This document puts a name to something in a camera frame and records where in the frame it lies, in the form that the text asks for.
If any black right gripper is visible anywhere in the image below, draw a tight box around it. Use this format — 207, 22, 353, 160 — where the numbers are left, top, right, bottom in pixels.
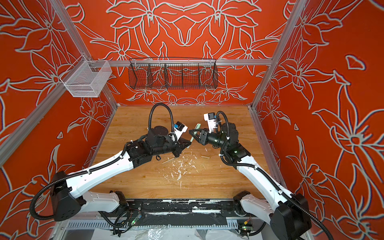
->
188, 127, 231, 151

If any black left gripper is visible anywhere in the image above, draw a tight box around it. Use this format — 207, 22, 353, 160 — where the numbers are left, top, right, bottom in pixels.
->
153, 132, 192, 157

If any green pen cap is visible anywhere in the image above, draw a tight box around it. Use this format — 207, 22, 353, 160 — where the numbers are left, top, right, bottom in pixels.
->
190, 123, 201, 139

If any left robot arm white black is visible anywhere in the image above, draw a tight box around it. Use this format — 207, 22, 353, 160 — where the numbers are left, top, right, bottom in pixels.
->
50, 122, 191, 222

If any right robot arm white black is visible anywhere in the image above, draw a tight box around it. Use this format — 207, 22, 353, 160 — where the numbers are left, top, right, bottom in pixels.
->
189, 123, 312, 240

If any beige pen on table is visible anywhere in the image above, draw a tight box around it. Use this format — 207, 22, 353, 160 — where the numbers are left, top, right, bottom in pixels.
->
162, 158, 176, 164

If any clear mesh bin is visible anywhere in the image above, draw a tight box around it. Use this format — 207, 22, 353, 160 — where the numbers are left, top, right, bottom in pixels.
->
59, 56, 112, 98

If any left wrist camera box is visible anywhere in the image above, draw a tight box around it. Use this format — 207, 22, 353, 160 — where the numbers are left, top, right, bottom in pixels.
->
171, 122, 188, 142

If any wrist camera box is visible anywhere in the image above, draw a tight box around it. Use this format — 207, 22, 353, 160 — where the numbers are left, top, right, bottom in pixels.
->
204, 113, 219, 133
171, 122, 188, 142

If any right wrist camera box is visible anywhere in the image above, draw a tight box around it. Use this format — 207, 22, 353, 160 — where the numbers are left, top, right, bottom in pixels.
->
204, 113, 219, 133

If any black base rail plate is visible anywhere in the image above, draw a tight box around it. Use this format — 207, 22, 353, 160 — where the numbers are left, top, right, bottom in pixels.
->
127, 199, 243, 217

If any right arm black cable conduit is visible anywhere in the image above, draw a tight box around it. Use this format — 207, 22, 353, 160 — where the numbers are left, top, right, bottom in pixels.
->
215, 110, 335, 240

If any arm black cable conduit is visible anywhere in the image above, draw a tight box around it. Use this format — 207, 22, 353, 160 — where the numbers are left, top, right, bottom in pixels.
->
29, 102, 175, 221
215, 110, 335, 240

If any black wire basket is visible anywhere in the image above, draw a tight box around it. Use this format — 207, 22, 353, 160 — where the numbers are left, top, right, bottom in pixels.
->
128, 58, 219, 90

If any white cable duct strip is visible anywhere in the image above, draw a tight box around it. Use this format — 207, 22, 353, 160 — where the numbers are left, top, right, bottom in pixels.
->
64, 218, 239, 231

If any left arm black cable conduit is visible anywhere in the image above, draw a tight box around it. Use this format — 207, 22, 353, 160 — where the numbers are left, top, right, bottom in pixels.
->
29, 102, 175, 221

